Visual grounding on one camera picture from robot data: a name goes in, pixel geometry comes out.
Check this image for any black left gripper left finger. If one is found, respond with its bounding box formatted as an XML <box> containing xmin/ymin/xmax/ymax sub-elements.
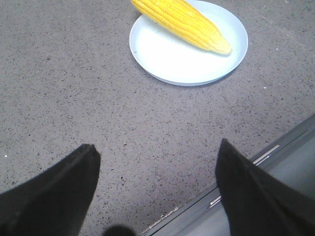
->
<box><xmin>0</xmin><ymin>144</ymin><xmax>100</xmax><ymax>236</ymax></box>

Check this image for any light blue round plate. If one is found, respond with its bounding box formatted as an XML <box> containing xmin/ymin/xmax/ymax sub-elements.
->
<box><xmin>129</xmin><ymin>0</ymin><xmax>248</xmax><ymax>86</ymax></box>

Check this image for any yellow corn cob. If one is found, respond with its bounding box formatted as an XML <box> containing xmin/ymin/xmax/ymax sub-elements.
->
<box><xmin>131</xmin><ymin>0</ymin><xmax>232</xmax><ymax>55</ymax></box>

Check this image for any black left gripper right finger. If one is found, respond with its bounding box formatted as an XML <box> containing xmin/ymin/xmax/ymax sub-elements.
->
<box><xmin>215</xmin><ymin>138</ymin><xmax>315</xmax><ymax>236</ymax></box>

